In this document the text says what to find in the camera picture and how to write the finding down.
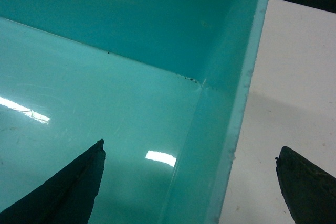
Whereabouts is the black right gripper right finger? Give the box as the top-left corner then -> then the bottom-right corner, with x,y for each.
276,146 -> 335,223

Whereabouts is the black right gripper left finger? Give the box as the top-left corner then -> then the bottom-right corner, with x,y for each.
1,139 -> 106,223

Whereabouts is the turquoise plastic bin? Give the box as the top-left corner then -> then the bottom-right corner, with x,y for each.
1,0 -> 268,223

